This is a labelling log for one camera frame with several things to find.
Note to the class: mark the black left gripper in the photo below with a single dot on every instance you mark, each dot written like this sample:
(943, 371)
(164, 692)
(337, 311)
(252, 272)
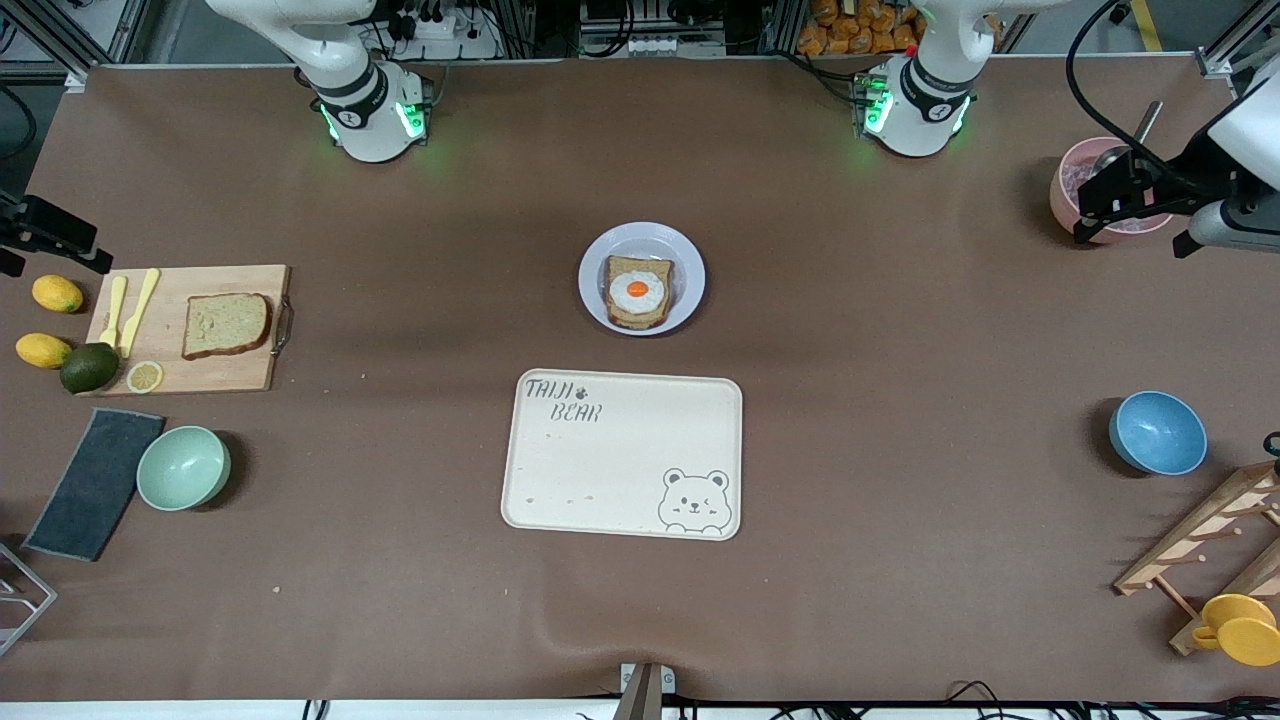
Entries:
(1192, 171)

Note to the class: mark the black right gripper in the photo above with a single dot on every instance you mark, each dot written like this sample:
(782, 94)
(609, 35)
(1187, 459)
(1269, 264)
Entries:
(38, 226)

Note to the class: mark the plain brown bread slice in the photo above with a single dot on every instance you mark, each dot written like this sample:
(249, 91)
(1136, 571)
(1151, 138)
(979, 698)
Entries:
(225, 325)

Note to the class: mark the pale lavender round plate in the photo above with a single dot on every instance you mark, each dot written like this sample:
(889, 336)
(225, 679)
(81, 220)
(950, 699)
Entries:
(690, 260)

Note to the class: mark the toasted bread slice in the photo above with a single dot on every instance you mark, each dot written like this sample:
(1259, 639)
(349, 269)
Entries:
(640, 320)

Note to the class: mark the fried egg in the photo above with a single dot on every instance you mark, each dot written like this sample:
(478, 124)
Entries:
(625, 300)

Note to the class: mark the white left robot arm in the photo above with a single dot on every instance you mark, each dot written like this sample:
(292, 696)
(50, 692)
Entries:
(915, 110)

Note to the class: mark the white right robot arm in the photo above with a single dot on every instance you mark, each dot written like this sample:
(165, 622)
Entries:
(350, 100)

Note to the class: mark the yellow lemon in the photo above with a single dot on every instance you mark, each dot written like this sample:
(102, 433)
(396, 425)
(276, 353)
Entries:
(42, 351)
(57, 294)

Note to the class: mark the clear ice cubes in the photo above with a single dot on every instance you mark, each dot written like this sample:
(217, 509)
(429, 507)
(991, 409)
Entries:
(1078, 180)

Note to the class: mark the yellow plastic fork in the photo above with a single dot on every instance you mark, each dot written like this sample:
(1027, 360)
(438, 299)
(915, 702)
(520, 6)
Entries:
(113, 315)

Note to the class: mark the pink bowl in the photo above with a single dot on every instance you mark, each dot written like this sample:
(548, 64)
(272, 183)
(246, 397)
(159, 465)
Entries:
(1062, 198)

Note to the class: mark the yellow plastic knife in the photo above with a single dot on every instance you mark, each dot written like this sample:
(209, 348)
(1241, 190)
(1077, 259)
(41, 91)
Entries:
(138, 305)

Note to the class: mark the green avocado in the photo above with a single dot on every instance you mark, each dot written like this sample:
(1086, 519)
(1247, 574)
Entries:
(88, 368)

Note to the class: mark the metal scoop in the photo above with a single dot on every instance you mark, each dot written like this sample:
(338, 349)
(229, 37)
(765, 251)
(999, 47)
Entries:
(1147, 122)

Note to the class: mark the lemon slice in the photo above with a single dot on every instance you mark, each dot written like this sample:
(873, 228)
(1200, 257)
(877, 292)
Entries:
(145, 377)

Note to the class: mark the blue bowl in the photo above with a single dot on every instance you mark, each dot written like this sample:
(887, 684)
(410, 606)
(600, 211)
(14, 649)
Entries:
(1158, 433)

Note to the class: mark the wooden cutting board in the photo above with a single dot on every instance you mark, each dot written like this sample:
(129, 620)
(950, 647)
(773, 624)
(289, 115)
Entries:
(220, 375)

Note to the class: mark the dark grey cloth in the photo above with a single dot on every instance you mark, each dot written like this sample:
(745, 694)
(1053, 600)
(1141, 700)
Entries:
(92, 485)

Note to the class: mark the mint green bowl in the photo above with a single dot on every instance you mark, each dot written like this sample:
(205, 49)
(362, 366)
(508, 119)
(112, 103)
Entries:
(182, 468)

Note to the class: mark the wooden peg rack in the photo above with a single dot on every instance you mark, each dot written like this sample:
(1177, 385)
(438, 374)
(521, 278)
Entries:
(1200, 535)

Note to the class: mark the brown table mat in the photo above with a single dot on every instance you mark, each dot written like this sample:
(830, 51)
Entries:
(900, 450)

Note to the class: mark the orange snack bags pile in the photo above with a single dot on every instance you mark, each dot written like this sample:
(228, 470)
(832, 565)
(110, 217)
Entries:
(860, 30)

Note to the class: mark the yellow cup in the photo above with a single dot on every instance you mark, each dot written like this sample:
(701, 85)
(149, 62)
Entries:
(1245, 635)

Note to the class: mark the white power strip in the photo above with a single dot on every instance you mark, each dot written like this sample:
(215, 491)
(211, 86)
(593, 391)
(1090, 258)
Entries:
(440, 38)

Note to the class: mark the grey electronics box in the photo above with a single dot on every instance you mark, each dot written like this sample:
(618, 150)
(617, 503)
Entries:
(650, 30)

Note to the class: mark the cream bear print tray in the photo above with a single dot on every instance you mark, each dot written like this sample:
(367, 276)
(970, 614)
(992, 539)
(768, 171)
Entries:
(620, 460)

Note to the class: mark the aluminium frame profile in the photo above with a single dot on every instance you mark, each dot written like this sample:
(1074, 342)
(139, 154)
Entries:
(90, 35)
(1235, 45)

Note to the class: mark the aluminium camera post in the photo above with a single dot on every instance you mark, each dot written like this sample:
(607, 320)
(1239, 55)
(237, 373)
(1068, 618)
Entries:
(645, 695)

